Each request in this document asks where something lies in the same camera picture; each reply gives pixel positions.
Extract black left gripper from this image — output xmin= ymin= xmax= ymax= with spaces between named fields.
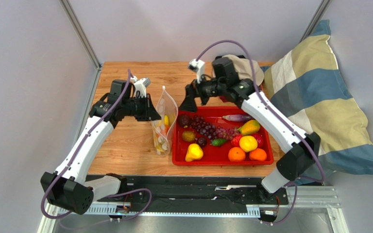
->
xmin=122 ymin=94 xmax=162 ymax=122

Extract clear dotted zip top bag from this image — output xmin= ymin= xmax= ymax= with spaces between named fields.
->
xmin=152 ymin=86 xmax=178 ymax=155

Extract small orange pumpkin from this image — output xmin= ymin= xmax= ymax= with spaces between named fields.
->
xmin=158 ymin=124 xmax=170 ymax=137

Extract dark purple grape bunch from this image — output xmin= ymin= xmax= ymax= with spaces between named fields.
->
xmin=191 ymin=115 xmax=218 ymax=140

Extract yellow banana bunch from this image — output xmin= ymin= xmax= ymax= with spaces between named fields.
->
xmin=164 ymin=115 xmax=170 ymax=127

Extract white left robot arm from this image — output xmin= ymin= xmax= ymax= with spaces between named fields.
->
xmin=40 ymin=77 xmax=161 ymax=215

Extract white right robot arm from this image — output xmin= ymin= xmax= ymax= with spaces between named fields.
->
xmin=180 ymin=57 xmax=320 ymax=194

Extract brown kiwi fruit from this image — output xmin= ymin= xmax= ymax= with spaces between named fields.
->
xmin=181 ymin=131 xmax=196 ymax=143

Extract folded black red clothes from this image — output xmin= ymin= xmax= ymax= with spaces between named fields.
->
xmin=212 ymin=56 xmax=258 ymax=105

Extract dark purple plum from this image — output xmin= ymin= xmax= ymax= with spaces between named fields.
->
xmin=196 ymin=137 xmax=207 ymax=148

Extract red plastic tray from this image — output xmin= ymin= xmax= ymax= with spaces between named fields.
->
xmin=172 ymin=106 xmax=274 ymax=166

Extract small green pepper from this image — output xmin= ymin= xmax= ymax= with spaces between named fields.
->
xmin=211 ymin=138 xmax=227 ymax=147

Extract yellow pear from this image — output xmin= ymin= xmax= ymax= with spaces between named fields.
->
xmin=185 ymin=143 xmax=203 ymax=162

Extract light purple grape bunch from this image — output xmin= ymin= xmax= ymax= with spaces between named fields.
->
xmin=215 ymin=127 xmax=240 ymax=140

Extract purple eggplant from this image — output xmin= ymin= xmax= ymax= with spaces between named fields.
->
xmin=222 ymin=114 xmax=254 ymax=122

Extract yellow green mango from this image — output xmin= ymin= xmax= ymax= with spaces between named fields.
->
xmin=238 ymin=119 xmax=261 ymax=136

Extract beige bucket hat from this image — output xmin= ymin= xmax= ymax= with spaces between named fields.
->
xmin=223 ymin=54 xmax=264 ymax=86

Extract orange fruit front left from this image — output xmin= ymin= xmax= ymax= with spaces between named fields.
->
xmin=228 ymin=147 xmax=246 ymax=162

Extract orange fruit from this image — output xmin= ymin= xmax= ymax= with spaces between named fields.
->
xmin=249 ymin=148 xmax=267 ymax=161
xmin=228 ymin=147 xmax=246 ymax=162

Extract red apple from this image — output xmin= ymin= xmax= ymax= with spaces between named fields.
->
xmin=253 ymin=133 xmax=265 ymax=148

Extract orange fruit front right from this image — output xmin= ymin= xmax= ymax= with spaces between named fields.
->
xmin=249 ymin=148 xmax=267 ymax=161

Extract blue yellow striped pillow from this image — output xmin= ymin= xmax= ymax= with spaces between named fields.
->
xmin=264 ymin=20 xmax=373 ymax=183

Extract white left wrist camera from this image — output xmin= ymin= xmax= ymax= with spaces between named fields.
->
xmin=131 ymin=76 xmax=151 ymax=98

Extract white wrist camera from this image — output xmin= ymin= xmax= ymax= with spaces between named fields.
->
xmin=188 ymin=59 xmax=205 ymax=83
xmin=131 ymin=76 xmax=151 ymax=98

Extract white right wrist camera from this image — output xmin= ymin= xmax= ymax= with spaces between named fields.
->
xmin=188 ymin=59 xmax=205 ymax=83

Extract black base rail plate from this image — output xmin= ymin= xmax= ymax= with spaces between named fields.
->
xmin=99 ymin=176 xmax=289 ymax=214

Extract left aluminium frame post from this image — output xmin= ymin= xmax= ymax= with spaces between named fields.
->
xmin=59 ymin=0 xmax=102 ymax=69

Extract aluminium frame post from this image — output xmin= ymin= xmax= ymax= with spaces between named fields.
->
xmin=300 ymin=0 xmax=332 ymax=42
xmin=59 ymin=0 xmax=102 ymax=69

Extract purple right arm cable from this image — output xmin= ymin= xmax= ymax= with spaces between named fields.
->
xmin=195 ymin=39 xmax=325 ymax=226

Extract aluminium base frame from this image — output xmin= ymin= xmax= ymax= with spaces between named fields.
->
xmin=38 ymin=177 xmax=349 ymax=233

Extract right aluminium frame post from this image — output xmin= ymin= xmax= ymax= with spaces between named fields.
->
xmin=300 ymin=0 xmax=332 ymax=42

